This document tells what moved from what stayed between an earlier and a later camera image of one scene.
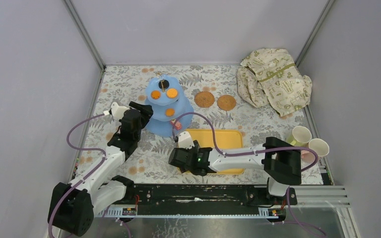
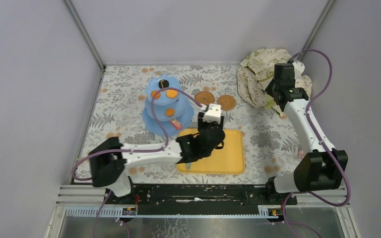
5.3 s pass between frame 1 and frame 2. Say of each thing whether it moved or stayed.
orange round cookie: stayed
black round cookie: stayed
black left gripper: moved
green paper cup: moved
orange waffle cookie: stayed
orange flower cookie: stayed
